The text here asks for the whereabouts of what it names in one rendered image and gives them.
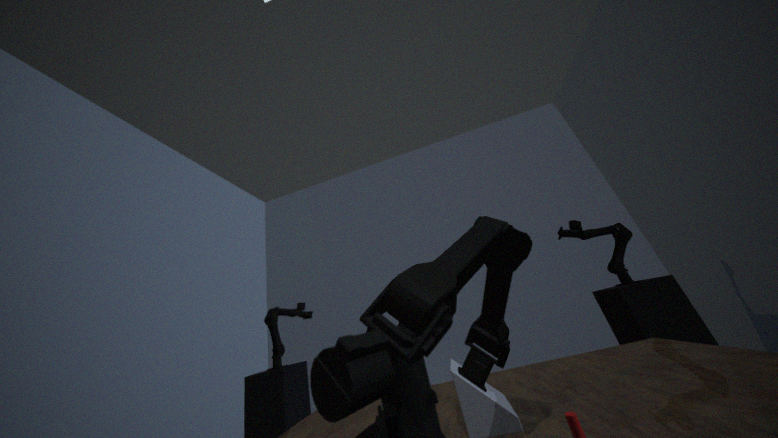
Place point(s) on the red peg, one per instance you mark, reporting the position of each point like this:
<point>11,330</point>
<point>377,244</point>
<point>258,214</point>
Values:
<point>574,425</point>

